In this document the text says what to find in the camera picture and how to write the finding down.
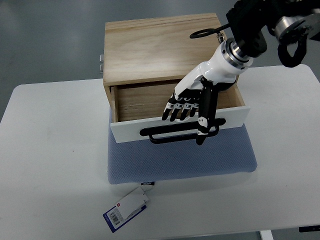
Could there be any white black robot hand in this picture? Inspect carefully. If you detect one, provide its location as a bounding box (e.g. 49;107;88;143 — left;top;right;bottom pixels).
162;38;254;137

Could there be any black drawer handle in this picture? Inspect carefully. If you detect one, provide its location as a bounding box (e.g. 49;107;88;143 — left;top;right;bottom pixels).
139;118;226;146

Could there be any white drawer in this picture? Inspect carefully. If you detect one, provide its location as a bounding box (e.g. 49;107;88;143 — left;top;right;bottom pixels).
109;79;251;144

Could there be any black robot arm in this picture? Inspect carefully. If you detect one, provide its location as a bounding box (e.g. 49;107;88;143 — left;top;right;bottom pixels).
189;0;320;69

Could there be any wooden drawer cabinet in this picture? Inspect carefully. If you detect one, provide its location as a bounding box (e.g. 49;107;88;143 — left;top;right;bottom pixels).
103;13;221;123

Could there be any blue mesh cushion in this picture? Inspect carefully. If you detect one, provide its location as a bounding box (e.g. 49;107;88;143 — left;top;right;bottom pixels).
107;107;258;185

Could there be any white blue product tag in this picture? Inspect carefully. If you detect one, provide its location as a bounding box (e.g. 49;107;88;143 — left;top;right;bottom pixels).
103;186;149;233

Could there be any white table leg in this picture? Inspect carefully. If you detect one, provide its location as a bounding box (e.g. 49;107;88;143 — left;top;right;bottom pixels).
259;230;274;240

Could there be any black table control panel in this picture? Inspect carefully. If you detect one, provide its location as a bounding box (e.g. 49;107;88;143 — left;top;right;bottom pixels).
298;225;320;233

